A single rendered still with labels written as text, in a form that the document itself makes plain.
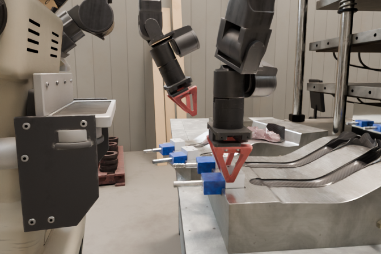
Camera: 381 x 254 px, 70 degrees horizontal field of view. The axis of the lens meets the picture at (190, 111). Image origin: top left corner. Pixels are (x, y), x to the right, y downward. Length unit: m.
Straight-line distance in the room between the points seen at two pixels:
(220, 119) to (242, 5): 0.19
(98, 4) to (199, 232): 0.54
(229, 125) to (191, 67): 3.47
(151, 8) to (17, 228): 0.53
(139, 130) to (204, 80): 1.18
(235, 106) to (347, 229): 0.29
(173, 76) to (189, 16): 3.32
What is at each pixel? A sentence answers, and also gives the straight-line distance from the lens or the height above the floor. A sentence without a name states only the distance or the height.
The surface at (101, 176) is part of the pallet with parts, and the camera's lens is 2.82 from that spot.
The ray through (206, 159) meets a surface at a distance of 0.64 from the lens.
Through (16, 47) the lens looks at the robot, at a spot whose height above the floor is 1.13.
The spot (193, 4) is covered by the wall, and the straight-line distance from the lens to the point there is 4.06.
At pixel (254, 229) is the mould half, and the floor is 0.84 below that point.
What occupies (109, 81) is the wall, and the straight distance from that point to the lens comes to 3.84.
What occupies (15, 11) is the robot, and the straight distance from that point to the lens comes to 0.42.
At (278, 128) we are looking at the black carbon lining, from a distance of 1.05.
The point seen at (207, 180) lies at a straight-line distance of 0.52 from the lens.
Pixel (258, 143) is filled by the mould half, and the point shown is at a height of 0.89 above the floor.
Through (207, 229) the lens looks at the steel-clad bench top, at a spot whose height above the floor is 0.80.
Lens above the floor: 1.10
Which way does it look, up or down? 8 degrees down
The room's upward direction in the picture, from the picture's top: straight up
